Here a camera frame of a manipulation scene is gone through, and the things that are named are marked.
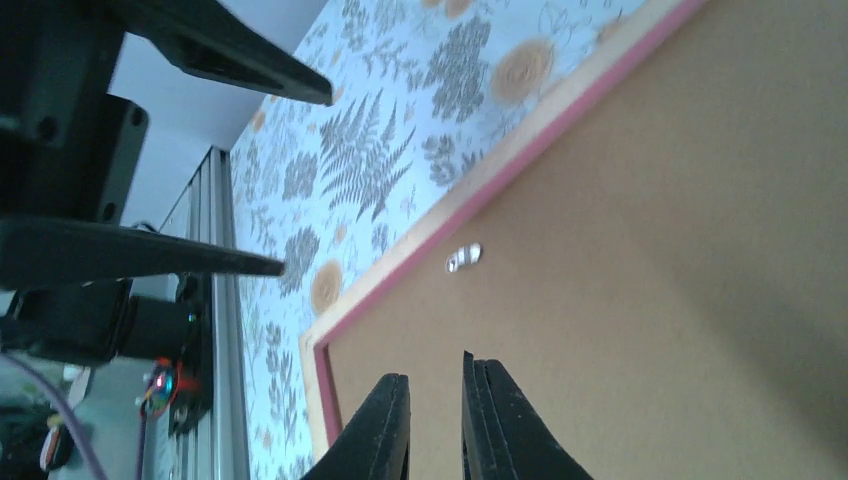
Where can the floral table cloth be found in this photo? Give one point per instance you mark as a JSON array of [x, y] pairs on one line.
[[422, 91]]

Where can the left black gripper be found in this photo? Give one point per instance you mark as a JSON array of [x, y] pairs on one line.
[[69, 149]]

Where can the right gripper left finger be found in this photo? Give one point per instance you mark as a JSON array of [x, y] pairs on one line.
[[375, 444]]

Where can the silver frame retaining clip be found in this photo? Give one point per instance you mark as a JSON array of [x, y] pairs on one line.
[[465, 256]]

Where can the aluminium rail base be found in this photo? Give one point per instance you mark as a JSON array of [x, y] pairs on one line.
[[217, 447]]

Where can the pink photo frame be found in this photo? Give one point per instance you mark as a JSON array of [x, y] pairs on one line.
[[640, 35]]

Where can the brown cardboard backing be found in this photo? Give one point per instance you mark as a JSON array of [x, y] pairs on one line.
[[667, 282]]

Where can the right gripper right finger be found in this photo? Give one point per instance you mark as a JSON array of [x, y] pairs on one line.
[[503, 437]]

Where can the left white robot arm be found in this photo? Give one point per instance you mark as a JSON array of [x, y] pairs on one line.
[[92, 322]]

